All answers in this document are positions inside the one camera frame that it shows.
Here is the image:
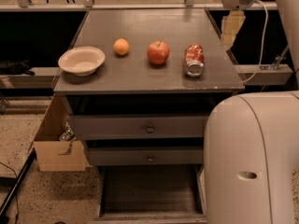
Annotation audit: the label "grey drawer cabinet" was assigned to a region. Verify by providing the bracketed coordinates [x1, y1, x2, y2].
[52, 8, 246, 224]

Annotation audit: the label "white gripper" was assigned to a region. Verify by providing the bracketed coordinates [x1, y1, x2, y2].
[209, 0, 256, 49]

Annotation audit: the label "red coke can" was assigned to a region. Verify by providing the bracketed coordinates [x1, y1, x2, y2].
[184, 44, 205, 77]

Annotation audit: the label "middle grey drawer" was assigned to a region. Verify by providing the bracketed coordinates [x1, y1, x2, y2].
[85, 147, 203, 166]

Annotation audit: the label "white cable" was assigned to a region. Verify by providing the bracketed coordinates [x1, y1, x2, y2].
[242, 0, 270, 86]

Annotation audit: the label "orange fruit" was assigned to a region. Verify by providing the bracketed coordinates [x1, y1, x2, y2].
[113, 38, 130, 56]

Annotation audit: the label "top grey drawer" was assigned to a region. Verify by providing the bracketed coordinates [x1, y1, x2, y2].
[68, 115, 207, 140]

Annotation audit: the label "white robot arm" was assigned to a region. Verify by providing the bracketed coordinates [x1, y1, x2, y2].
[204, 90, 299, 224]

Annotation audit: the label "white bowl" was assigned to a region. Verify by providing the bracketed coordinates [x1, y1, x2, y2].
[58, 47, 106, 77]

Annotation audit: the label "black pole on floor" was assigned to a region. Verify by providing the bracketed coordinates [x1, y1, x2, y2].
[0, 149, 36, 224]

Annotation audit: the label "open bottom grey drawer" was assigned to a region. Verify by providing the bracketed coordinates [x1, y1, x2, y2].
[88, 164, 207, 224]

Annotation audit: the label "red apple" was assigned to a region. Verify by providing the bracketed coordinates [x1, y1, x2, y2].
[147, 40, 170, 65]

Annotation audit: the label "cardboard box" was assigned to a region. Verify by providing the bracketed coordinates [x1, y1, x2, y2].
[33, 96, 89, 172]

